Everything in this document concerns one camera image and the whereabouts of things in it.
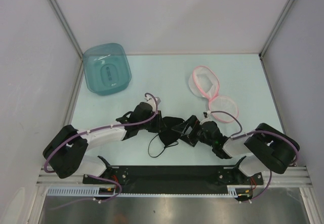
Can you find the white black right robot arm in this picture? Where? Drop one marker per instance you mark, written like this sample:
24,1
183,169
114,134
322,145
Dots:
263,149

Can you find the white slotted cable duct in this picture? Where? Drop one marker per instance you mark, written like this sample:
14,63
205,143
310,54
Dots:
108,191

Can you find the teal plastic tub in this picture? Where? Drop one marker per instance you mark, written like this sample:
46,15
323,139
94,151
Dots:
106,69

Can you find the aluminium front frame rail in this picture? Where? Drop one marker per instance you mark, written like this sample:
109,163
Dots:
294,177

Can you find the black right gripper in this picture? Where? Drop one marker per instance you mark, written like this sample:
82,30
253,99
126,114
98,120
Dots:
189,139

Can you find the pink mesh laundry bag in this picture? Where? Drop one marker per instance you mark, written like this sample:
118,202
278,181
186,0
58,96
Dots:
204,83

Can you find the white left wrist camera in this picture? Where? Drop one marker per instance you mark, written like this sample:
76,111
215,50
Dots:
153,101

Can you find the black bra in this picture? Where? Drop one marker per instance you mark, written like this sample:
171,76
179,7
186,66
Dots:
168,137

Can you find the aluminium corner post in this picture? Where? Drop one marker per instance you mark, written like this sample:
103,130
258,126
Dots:
280,20
66,27

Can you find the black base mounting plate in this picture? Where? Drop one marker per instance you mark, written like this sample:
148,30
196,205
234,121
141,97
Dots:
177,183

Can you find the aluminium right corner post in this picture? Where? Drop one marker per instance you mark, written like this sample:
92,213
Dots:
280,20

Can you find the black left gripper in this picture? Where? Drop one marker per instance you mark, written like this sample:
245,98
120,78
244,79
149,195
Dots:
158,116

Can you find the aluminium left corner post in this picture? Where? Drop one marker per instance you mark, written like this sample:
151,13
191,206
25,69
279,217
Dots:
66,27

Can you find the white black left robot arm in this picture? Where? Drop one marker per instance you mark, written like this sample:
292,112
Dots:
66,155

